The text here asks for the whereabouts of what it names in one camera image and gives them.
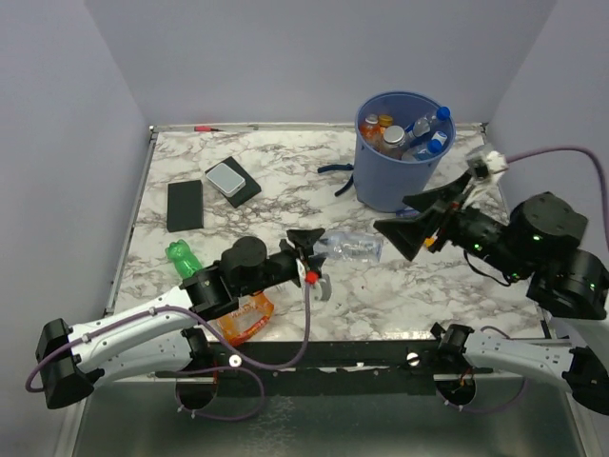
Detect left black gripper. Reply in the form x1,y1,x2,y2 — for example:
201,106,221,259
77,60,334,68
236,228,327,297

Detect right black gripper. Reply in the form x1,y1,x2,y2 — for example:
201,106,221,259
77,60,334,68
370,168,529,279

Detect small clear water bottle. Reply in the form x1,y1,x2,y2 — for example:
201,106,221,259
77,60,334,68
313,230,383,263

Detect blue plastic bin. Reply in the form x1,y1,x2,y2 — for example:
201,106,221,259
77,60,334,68
352,90,456,212

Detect clear bottle blue label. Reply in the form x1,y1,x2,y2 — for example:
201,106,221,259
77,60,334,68
402,131,448,162

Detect Starbucks coffee bottle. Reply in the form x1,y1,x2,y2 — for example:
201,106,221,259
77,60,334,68
379,125,405,160

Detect crushed bottle blue cap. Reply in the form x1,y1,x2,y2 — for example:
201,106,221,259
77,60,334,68
405,106,451,140

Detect small orange juice bottle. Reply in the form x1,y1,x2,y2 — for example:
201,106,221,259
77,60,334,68
378,114,393,134

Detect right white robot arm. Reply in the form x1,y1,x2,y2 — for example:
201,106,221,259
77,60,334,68
373,171,608,414

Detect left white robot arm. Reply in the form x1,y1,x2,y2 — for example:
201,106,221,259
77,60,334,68
26,228,331,409

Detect black flat box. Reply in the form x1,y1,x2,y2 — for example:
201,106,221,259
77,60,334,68
205,156,262,209

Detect crushed orange label bottle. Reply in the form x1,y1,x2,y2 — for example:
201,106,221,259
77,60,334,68
217,291,274,347

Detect white grey router box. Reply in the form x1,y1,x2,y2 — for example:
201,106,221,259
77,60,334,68
206,163,246,197

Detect green bear shaped bottle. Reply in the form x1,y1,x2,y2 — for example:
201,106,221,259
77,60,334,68
166,239,203,280

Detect black foam block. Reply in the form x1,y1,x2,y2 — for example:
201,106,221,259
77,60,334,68
166,180,204,232

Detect red marker pen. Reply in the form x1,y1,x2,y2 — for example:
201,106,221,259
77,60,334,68
193,126,223,132

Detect blue handled screwdriver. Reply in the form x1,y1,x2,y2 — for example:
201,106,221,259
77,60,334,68
395,208,420,218

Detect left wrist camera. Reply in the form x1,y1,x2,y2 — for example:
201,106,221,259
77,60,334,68
304,271,332,302

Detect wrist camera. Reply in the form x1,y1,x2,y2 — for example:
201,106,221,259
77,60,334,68
304,271,332,302
466,149,509,189

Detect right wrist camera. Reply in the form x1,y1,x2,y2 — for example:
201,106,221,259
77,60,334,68
466,149,509,189

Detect blue handled pliers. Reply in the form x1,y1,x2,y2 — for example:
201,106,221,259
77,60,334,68
317,163,357,198

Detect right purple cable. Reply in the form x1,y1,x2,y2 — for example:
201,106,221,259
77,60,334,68
444,147,609,415

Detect black mounting rail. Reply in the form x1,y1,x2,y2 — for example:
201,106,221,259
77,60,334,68
176,340,472,401

